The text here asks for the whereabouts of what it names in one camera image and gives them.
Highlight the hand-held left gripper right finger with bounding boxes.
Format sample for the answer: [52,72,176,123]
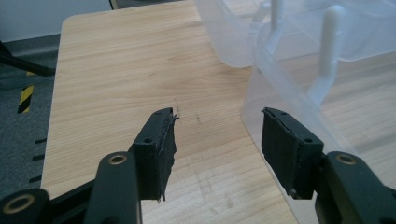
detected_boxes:
[261,106,325,201]

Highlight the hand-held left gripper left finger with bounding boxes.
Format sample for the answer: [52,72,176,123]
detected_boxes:
[129,106,180,203]

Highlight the clear plastic storage box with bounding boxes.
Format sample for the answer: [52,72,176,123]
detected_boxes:
[192,0,396,224]

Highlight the black floor tape marks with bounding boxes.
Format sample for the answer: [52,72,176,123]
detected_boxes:
[28,137,49,185]

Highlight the yellow black striped floor tape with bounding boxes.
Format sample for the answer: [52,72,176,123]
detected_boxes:
[17,70,35,115]

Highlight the black metal stand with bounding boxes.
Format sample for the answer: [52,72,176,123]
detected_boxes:
[0,40,57,77]

